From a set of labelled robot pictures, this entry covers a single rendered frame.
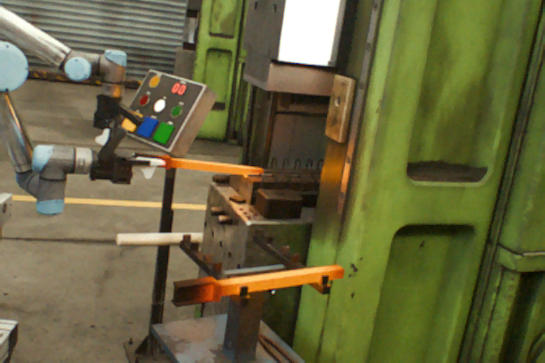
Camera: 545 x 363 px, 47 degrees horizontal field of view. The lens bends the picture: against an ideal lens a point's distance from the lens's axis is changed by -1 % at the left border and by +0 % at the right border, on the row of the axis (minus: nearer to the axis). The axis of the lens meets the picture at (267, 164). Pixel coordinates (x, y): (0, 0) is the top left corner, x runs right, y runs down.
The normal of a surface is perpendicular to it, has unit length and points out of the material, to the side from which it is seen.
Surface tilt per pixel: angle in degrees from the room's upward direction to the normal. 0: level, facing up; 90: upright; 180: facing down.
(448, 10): 89
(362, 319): 90
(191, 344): 0
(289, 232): 90
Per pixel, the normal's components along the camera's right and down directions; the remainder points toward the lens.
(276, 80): 0.37, 0.28
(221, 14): 0.14, 0.25
